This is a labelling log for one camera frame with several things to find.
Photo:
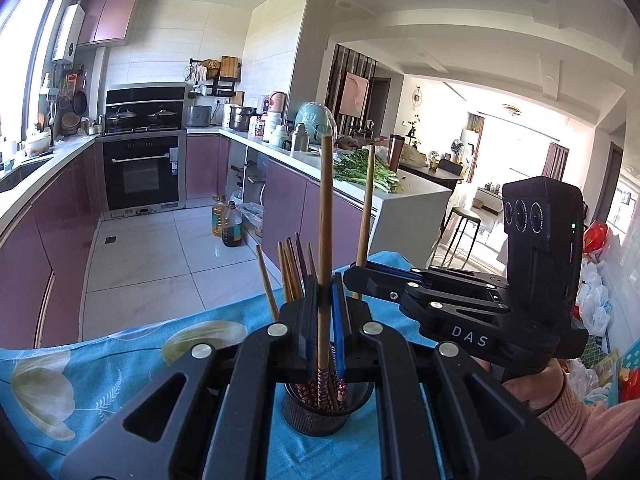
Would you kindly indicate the steel stockpot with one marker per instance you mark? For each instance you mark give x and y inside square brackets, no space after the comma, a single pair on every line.
[241,119]

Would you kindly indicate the black hanging pan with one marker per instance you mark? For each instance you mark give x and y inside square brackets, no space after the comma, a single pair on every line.
[80,101]

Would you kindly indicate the black mesh cup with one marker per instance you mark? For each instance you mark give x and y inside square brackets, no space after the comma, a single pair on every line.
[325,422]

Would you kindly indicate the white water heater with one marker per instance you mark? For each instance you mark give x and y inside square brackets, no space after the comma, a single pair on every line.
[67,32]

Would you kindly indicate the bunch of wooden chopsticks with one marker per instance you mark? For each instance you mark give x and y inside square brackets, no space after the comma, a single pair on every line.
[290,270]

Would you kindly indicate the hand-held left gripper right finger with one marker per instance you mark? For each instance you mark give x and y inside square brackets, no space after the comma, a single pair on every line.
[340,330]

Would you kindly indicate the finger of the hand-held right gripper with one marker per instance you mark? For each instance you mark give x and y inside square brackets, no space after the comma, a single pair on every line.
[390,287]
[450,276]

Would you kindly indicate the white plastic bags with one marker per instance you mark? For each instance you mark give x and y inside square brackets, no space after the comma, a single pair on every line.
[595,300]

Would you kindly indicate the black lidded pan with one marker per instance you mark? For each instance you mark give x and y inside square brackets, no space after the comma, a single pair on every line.
[120,117]
[162,116]

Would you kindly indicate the pink wall painting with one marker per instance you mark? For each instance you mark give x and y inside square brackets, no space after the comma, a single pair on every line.
[354,94]

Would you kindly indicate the wall clock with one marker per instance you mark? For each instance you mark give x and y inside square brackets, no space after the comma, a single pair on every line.
[417,99]

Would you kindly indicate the black wall rack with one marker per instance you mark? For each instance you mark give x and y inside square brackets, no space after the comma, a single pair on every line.
[220,87]

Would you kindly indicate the wooden chopstick patterned end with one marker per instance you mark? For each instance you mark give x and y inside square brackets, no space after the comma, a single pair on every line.
[326,210]
[367,200]

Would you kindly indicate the brown tumbler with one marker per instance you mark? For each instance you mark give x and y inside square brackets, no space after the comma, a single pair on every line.
[395,152]

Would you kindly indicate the white casserole pot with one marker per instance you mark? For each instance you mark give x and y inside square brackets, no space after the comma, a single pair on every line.
[37,145]

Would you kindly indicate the wooden cutting board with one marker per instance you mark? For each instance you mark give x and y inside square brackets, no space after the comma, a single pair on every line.
[229,67]

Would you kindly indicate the silver countertop appliance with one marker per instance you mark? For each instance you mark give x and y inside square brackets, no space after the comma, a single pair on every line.
[198,116]

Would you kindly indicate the pink wall cabinet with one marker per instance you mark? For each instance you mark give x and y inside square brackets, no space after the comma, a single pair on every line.
[107,17]

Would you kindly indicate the kitchen window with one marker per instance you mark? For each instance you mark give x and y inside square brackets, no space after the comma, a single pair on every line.
[20,35]

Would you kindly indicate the person's right hand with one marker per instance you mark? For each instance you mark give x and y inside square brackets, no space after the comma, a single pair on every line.
[535,390]

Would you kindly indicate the round stool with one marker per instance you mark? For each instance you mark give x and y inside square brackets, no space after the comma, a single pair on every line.
[462,215]

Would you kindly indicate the red plastic bag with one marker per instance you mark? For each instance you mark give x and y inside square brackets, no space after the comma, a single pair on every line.
[595,236]

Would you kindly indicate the dark cooking oil bottle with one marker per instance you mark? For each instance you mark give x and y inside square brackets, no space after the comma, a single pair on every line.
[232,227]

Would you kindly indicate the person's right forearm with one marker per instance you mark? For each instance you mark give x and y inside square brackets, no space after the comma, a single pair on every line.
[600,425]

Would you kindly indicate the pink electric kettle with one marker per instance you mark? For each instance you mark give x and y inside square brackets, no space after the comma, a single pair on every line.
[277,104]

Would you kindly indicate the pink base cabinet white counter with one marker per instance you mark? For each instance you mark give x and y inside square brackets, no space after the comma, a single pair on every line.
[295,200]

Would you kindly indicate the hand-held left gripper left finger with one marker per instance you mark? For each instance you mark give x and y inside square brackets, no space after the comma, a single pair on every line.
[311,330]

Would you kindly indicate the blue floral tablecloth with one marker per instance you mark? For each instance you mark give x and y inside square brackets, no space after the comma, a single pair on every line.
[110,370]

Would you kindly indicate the white canister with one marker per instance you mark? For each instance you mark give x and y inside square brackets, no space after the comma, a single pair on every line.
[273,127]

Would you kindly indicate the black built-in stove oven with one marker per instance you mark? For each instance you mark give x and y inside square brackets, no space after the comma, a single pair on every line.
[145,175]

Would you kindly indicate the dark slatted partition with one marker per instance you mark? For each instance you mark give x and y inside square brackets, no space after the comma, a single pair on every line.
[332,85]

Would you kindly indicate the mint green appliance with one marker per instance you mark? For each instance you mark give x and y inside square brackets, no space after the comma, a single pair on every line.
[312,120]

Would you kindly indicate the clear plastic bag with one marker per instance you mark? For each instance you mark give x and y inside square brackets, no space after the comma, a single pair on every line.
[252,219]

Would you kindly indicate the pink base cabinet with sink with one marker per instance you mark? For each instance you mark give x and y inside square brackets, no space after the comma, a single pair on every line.
[50,235]

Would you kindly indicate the steel thermos bottle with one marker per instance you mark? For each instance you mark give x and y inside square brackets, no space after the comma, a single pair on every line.
[300,139]

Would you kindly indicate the dark wooden door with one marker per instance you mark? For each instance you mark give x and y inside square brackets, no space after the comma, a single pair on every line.
[380,107]

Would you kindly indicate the dark dining chair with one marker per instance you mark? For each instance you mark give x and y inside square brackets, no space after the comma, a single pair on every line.
[450,167]

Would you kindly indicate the green leafy vegetables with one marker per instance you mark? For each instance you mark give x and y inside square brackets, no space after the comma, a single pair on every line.
[350,170]

